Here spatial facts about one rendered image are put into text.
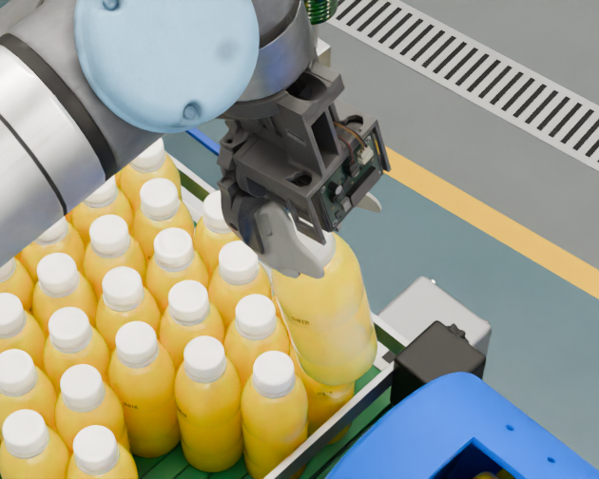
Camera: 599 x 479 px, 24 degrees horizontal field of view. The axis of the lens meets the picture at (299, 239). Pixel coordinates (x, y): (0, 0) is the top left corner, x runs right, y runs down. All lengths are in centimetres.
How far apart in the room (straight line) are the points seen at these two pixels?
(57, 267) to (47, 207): 83
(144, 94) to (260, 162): 31
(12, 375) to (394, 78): 186
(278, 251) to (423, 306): 71
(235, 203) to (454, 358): 58
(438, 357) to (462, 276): 131
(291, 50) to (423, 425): 43
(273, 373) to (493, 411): 25
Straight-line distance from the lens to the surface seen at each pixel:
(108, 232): 142
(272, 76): 78
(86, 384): 132
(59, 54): 57
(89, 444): 129
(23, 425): 131
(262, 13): 75
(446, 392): 115
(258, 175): 85
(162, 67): 55
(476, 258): 276
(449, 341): 144
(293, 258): 93
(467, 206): 284
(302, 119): 79
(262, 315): 135
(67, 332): 136
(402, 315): 162
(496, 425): 114
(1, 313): 138
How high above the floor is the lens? 220
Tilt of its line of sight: 53 degrees down
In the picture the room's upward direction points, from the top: straight up
